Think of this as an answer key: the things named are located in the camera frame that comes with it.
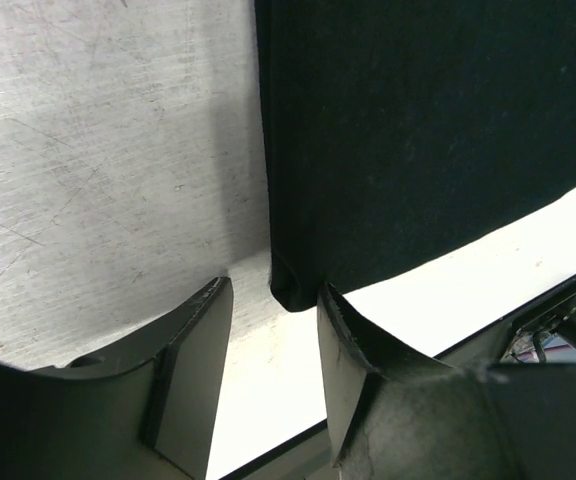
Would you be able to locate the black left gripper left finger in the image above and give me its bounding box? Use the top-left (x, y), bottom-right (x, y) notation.
top-left (27, 277), bottom-right (233, 479)

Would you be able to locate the black t shirt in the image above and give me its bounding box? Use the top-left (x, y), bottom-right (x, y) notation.
top-left (255, 0), bottom-right (576, 312)

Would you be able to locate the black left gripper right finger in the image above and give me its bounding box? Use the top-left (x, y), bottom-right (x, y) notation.
top-left (317, 285), bottom-right (473, 468)

